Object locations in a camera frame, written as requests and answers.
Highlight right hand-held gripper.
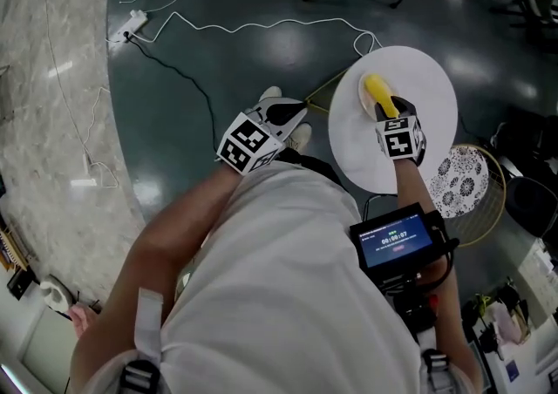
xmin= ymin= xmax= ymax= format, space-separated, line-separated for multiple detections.
xmin=373 ymin=95 xmax=426 ymax=167

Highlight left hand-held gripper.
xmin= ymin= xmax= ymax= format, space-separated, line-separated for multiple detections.
xmin=215 ymin=98 xmax=309 ymax=176

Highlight yellow corn cob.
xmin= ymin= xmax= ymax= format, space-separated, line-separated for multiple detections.
xmin=364 ymin=73 xmax=400 ymax=119

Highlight small translucent plate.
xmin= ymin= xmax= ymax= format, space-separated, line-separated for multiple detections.
xmin=357 ymin=73 xmax=401 ymax=121

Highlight person's right forearm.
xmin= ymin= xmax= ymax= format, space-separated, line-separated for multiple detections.
xmin=393 ymin=158 xmax=483 ymax=394

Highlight person's left forearm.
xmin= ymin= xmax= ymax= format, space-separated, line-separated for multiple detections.
xmin=70 ymin=160 xmax=246 ymax=389

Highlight white round side table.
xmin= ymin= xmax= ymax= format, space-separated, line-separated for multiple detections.
xmin=327 ymin=45 xmax=459 ymax=198

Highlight person's black trousers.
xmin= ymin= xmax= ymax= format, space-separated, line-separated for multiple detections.
xmin=273 ymin=147 xmax=348 ymax=187

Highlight person's white shirt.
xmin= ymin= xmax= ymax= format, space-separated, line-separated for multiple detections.
xmin=89 ymin=160 xmax=426 ymax=394

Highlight white power strip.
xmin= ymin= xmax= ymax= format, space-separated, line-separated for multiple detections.
xmin=106 ymin=9 xmax=149 ymax=44

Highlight floral stool with gold frame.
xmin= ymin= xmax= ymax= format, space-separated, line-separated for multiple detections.
xmin=428 ymin=143 xmax=507 ymax=248

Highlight black cable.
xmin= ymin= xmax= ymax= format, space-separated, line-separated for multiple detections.
xmin=123 ymin=34 xmax=219 ymax=153

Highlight white harness strap with buckle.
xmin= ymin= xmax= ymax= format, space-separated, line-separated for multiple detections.
xmin=118 ymin=287 xmax=166 ymax=394

